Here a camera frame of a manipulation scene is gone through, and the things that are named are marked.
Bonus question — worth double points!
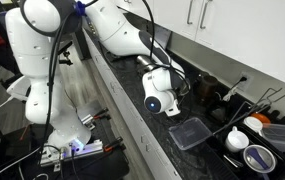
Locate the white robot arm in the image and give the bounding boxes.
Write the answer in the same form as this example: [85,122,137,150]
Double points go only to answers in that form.
[5,0,185,150]

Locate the white cup in rack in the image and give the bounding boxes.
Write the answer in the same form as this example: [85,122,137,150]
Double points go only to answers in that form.
[225,126,249,152]

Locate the dark brown grinder jar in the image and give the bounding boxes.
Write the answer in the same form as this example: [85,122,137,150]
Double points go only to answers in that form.
[193,75,218,105]

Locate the clear plastic container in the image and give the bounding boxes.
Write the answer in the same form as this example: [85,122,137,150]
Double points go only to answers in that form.
[169,117,212,151]

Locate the white bowl orange lid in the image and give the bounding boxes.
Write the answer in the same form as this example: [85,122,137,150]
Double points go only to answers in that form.
[243,113,271,132]

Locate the black dish rack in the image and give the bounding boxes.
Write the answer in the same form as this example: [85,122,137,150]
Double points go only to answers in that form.
[206,88,285,180]

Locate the metal bowl with spoon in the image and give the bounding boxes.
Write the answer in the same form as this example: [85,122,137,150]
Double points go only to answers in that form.
[242,145,277,174]

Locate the white upper cabinets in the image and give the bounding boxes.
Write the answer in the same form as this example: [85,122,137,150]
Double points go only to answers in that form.
[110,0,285,83]

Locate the wall power outlet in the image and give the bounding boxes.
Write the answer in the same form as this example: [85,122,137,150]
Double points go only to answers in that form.
[237,72,253,92]

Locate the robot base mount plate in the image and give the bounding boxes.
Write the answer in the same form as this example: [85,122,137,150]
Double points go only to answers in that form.
[40,140,103,167]

